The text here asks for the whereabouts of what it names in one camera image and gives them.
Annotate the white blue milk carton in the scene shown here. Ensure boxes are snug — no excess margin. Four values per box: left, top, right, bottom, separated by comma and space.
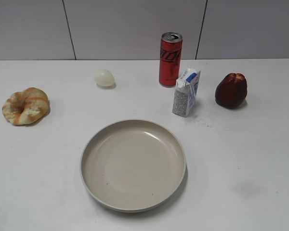
172, 68, 201, 117

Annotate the red soda can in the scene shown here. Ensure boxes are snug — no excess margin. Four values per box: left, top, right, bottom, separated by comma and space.
159, 32, 183, 87

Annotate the beige round plate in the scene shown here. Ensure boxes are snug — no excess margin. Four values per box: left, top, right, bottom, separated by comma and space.
80, 119, 187, 213

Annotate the dark red wax apple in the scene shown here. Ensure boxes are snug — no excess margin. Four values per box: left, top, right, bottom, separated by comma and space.
215, 73, 248, 109

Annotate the white peeled egg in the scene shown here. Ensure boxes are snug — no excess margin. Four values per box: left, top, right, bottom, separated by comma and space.
94, 69, 115, 87

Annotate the glazed bread ring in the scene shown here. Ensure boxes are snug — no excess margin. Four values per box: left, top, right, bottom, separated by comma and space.
1, 87, 51, 127

